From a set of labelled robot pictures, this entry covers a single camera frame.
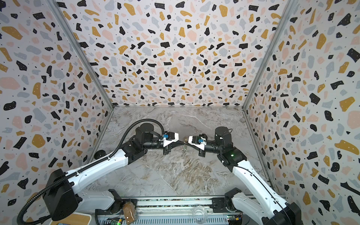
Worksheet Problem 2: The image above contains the clear glass jar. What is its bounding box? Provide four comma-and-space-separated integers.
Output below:
192, 205, 208, 224

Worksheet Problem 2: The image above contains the brown circuit box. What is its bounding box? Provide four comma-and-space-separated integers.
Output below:
122, 201, 138, 225

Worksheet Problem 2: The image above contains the wooden board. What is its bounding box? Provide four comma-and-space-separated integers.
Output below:
49, 213, 92, 225

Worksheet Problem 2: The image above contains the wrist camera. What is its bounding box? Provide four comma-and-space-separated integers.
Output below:
189, 136, 207, 151
162, 132, 179, 147

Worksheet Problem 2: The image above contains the black corrugated cable conduit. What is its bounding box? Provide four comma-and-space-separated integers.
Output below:
16, 118, 166, 225

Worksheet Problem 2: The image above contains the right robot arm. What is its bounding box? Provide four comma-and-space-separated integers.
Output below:
187, 127, 302, 225

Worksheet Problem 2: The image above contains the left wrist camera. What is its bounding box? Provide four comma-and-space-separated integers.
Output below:
162, 132, 179, 147

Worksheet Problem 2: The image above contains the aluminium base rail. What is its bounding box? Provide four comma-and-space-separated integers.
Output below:
122, 194, 258, 225

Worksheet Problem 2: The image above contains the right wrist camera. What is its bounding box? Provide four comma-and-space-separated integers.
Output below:
189, 136, 207, 151

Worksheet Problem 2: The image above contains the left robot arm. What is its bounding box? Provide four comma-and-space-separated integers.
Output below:
42, 123, 184, 221

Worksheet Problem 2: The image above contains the black round lens cap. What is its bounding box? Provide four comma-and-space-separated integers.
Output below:
93, 150, 107, 160

